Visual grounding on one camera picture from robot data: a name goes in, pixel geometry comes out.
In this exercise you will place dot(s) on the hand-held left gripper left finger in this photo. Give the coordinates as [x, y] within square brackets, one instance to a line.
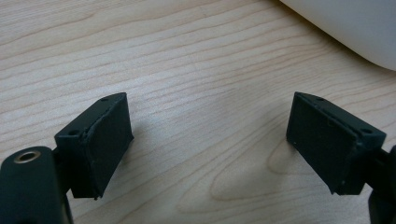
[102, 146]

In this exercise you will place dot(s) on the white plastic bin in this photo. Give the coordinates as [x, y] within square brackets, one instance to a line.
[358, 25]

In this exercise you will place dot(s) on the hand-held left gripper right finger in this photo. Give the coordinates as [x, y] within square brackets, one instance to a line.
[323, 143]

